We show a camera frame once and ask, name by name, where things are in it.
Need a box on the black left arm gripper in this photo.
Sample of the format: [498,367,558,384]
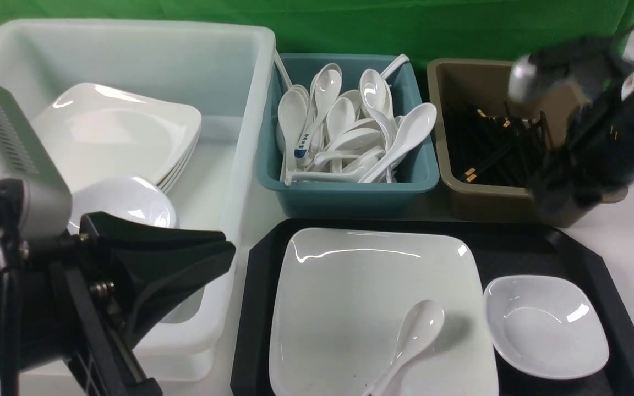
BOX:
[0,180,236,395]

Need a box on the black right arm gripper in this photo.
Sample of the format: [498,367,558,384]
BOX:
[508,37,634,221]

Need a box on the large white square plate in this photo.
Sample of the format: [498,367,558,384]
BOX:
[269,228,500,395]

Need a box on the small white sauce dish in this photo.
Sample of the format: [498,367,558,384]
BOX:
[483,274,610,381]

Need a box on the white ceramic soup spoon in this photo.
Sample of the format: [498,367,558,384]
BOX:
[363,299,445,395]

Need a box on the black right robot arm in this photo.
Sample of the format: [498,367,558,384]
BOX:
[507,24,634,224]

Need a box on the stack of white sauce dishes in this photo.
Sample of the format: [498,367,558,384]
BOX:
[67,175,179,235]

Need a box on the green cloth backdrop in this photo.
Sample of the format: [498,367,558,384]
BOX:
[0,1,634,68]

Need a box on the olive brown chopstick bin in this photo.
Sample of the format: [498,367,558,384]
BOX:
[427,58,629,228]

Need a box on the pile of black chopsticks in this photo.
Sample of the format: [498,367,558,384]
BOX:
[444,102,553,188]

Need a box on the stack of white square plates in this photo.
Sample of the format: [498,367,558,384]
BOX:
[32,82,202,192]

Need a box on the black plastic serving tray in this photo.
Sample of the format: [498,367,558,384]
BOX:
[231,218,634,395]

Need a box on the teal plastic spoon bin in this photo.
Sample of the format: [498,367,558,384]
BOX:
[255,53,440,218]

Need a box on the large white plastic tub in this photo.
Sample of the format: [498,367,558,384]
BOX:
[0,19,277,383]

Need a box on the pile of white soup spoons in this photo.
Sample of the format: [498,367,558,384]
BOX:
[274,53,438,187]

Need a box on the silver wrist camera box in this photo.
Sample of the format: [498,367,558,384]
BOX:
[0,86,72,240]

